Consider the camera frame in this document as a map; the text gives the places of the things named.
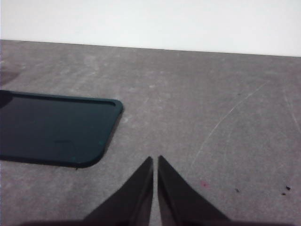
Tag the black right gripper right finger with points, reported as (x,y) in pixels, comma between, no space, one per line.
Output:
(181,202)

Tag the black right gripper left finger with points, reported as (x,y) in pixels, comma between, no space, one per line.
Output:
(131,200)

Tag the dark rectangular tray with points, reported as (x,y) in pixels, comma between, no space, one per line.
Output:
(54,129)

